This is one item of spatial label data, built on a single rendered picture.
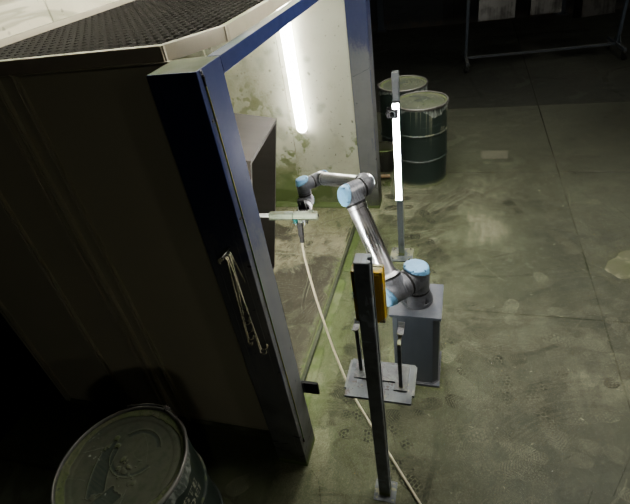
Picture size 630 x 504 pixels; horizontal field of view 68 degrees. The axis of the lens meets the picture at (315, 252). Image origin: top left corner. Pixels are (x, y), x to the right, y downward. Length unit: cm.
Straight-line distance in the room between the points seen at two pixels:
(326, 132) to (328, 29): 94
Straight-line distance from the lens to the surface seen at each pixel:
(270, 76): 468
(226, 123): 169
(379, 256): 261
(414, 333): 293
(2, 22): 303
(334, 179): 293
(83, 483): 236
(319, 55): 448
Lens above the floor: 263
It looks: 36 degrees down
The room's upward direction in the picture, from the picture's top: 10 degrees counter-clockwise
